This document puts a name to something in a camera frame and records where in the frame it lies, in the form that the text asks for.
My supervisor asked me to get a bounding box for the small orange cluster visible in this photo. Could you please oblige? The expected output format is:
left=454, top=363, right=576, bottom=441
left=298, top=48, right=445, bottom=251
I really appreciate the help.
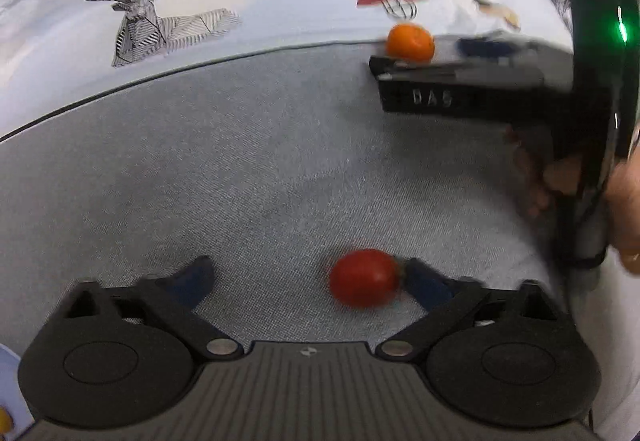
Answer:
left=0, top=407, right=14, bottom=439

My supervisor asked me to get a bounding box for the red tomato cluster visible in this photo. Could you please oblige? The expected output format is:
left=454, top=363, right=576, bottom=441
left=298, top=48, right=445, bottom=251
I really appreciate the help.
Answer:
left=329, top=249, right=401, bottom=309

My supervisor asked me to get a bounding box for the person right hand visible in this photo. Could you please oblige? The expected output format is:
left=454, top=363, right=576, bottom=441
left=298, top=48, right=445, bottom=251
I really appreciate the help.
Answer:
left=504, top=124, right=640, bottom=277

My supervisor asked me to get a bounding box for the blue plastic plate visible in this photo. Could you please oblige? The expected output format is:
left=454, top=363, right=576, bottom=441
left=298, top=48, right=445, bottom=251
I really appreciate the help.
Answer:
left=0, top=346, right=34, bottom=440

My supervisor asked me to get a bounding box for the grey bed sheet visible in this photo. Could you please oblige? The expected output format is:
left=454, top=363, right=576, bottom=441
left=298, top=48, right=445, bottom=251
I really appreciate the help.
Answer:
left=0, top=40, right=640, bottom=441

